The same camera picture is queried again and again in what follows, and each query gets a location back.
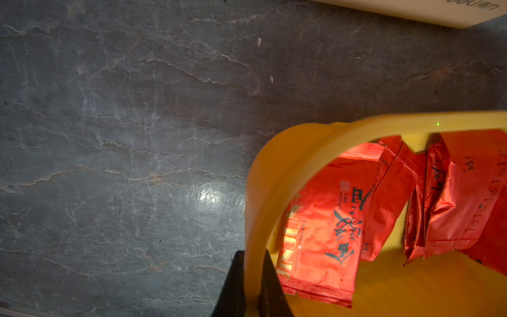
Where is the red tea bag printed front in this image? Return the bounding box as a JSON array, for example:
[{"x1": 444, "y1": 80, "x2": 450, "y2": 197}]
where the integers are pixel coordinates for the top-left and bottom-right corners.
[{"x1": 276, "y1": 143, "x2": 385, "y2": 308}]

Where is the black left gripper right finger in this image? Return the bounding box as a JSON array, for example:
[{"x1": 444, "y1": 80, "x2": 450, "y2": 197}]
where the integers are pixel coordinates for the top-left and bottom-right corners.
[{"x1": 259, "y1": 250, "x2": 294, "y2": 317}]

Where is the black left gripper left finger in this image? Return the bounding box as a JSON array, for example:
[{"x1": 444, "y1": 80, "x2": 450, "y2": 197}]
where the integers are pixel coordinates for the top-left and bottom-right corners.
[{"x1": 211, "y1": 250, "x2": 246, "y2": 317}]

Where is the yellow plastic storage tray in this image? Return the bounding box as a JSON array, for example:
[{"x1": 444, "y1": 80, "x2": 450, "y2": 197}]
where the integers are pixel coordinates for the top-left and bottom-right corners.
[{"x1": 244, "y1": 110, "x2": 506, "y2": 316}]

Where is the beige desk file organizer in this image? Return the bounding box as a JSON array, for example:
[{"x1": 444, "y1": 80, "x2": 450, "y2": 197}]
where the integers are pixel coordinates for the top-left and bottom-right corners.
[{"x1": 318, "y1": 0, "x2": 506, "y2": 29}]

